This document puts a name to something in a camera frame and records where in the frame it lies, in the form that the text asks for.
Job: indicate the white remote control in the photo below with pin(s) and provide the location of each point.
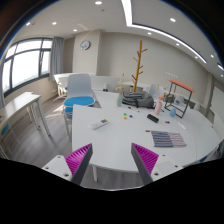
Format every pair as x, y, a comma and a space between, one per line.
99, 124

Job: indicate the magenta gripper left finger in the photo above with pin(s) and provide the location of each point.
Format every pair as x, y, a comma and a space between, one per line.
78, 161

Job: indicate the pink bottle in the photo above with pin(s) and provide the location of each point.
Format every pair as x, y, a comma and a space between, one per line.
158, 108

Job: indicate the striped folded towel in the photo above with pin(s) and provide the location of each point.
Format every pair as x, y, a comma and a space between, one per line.
167, 139

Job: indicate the green bottle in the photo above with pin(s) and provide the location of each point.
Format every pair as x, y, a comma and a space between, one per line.
119, 99

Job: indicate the round wall clock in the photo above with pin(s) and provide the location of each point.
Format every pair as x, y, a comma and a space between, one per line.
85, 45

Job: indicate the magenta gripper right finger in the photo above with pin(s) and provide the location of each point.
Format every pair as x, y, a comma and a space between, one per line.
145, 161

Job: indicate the grey backpack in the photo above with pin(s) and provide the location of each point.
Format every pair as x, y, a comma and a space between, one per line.
138, 99

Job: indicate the grey window curtain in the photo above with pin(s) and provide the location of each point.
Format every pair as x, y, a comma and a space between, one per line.
56, 57

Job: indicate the yellow wooden coat rack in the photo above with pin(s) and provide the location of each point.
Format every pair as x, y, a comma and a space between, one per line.
139, 65

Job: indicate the black rack with orange top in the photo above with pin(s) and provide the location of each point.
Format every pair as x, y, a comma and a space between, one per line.
173, 100

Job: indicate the large window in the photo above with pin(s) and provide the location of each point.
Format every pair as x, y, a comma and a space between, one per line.
25, 61

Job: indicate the light wooden side desk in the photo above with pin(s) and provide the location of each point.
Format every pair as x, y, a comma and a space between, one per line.
14, 107

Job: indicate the white and blue chair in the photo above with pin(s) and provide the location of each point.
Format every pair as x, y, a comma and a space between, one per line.
79, 92

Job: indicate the light blue egg object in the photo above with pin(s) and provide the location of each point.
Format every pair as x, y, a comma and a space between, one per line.
173, 112

